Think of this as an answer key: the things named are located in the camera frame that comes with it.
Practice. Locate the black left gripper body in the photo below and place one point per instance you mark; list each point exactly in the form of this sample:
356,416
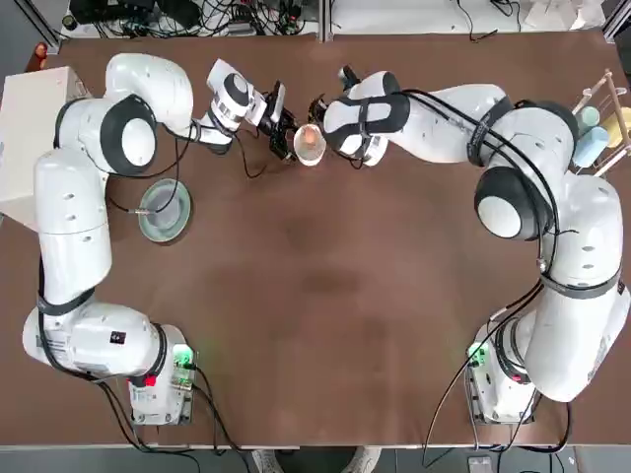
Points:
273,111

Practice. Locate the brown egg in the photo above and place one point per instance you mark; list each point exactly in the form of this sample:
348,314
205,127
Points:
309,136

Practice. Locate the white bowl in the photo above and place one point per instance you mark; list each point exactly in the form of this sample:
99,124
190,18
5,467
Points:
309,154

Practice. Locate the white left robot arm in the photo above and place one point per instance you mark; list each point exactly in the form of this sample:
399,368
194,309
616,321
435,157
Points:
74,222

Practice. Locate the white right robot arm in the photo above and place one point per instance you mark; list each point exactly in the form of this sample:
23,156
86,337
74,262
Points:
581,276

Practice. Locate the grey bowl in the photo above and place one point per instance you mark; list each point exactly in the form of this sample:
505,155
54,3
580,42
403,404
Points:
158,202

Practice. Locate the pale green plate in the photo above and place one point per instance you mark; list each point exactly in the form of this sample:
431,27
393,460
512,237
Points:
165,236

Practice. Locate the cream toaster oven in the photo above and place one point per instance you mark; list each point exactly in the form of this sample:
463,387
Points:
24,123

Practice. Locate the yellow cup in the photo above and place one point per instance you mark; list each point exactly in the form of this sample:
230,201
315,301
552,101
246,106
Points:
618,128

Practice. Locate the person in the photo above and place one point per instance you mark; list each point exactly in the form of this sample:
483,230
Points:
315,455

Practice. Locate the aluminium profile post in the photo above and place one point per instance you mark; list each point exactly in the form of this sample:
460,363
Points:
324,20

